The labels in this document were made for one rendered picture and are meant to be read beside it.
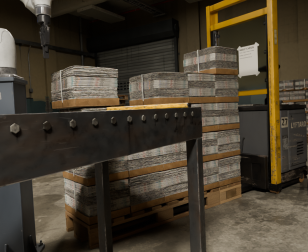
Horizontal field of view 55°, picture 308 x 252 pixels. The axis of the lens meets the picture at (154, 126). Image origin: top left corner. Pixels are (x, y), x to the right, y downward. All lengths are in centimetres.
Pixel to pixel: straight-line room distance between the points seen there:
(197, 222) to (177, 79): 121
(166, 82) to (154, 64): 771
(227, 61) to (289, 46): 595
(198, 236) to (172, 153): 98
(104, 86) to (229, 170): 134
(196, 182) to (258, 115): 195
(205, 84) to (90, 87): 98
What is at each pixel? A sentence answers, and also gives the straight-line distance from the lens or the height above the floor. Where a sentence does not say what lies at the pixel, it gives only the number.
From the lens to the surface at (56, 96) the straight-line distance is 197.
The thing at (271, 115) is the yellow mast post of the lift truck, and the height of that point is 71.
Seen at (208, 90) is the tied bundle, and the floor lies 93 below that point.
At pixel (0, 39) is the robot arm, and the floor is 120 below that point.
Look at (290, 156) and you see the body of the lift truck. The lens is 314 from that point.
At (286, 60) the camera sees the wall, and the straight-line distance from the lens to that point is 846.
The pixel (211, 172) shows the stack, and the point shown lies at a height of 28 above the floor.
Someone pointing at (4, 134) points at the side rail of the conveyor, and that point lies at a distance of 56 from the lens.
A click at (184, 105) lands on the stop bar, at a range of 121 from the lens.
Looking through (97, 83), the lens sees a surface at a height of 97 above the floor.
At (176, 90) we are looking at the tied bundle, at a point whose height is 93.
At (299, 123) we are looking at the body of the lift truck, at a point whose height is 60.
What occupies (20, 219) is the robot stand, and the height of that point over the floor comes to 25.
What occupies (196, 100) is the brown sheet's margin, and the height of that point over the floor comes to 86.
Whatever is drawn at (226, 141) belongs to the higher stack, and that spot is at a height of 51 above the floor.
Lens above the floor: 80
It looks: 3 degrees down
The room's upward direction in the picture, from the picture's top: 3 degrees counter-clockwise
